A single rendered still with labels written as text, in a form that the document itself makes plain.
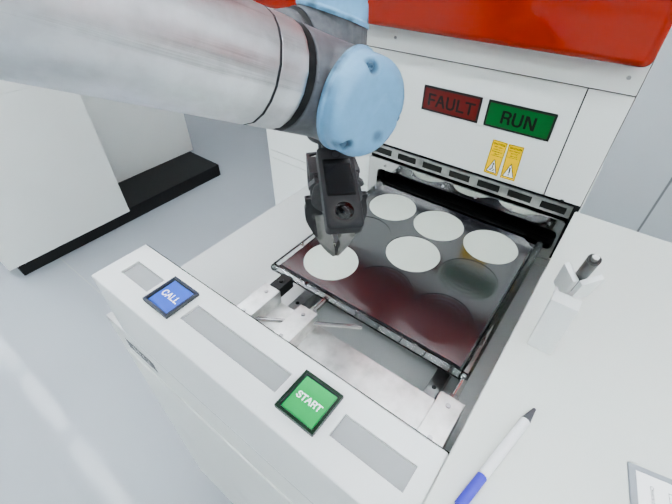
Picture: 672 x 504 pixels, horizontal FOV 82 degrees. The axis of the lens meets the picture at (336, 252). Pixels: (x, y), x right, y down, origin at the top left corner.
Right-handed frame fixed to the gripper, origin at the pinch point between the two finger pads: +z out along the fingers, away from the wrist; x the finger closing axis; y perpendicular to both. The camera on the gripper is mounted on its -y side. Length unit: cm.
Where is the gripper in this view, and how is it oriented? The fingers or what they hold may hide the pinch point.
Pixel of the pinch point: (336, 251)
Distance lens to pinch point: 61.5
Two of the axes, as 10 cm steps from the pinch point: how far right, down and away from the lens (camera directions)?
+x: -9.9, 0.9, -1.1
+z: 0.0, 7.5, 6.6
